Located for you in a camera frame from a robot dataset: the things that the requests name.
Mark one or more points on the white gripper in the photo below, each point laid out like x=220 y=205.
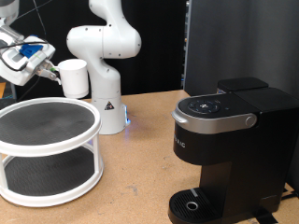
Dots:
x=18 y=70

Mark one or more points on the grey metal frame post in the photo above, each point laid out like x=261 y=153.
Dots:
x=13 y=91

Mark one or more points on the black Keurig coffee machine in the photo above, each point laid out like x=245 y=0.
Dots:
x=243 y=149

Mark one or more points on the orange background object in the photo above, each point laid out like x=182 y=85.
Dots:
x=2 y=89

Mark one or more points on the white mug with green mark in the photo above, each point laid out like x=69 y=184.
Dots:
x=74 y=79

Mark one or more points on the white two tier turntable rack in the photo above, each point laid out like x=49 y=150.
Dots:
x=46 y=146

